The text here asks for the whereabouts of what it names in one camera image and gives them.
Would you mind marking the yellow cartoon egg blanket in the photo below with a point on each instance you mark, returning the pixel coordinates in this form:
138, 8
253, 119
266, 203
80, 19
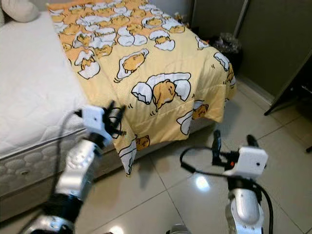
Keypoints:
151, 63

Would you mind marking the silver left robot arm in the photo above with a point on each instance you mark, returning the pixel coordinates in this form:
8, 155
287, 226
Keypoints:
83, 170

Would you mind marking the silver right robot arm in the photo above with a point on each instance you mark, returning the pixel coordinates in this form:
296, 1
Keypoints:
243, 209

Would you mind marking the dark open cabinet door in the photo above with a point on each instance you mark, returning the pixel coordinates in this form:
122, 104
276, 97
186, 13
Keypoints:
295, 87

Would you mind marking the grey quilted bed mattress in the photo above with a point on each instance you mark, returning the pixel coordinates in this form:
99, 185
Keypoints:
44, 168

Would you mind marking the beige bed base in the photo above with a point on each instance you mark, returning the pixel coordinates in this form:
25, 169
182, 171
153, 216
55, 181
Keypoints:
29, 200

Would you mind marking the grey robot foot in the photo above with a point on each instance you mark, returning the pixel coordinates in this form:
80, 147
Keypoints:
179, 229

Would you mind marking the black waste bin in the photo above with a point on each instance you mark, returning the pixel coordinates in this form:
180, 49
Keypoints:
228, 53

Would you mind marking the dark grey wardrobe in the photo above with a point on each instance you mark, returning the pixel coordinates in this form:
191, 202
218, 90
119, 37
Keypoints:
268, 39

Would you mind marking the beige plush toy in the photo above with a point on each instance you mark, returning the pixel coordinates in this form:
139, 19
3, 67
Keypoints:
19, 9

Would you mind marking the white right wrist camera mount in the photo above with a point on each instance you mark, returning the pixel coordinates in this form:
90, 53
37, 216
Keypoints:
251, 161

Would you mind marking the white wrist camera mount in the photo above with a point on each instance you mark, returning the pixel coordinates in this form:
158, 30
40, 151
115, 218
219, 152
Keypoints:
92, 119
251, 161

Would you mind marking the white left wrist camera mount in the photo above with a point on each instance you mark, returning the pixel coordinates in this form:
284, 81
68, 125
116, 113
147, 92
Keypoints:
92, 119

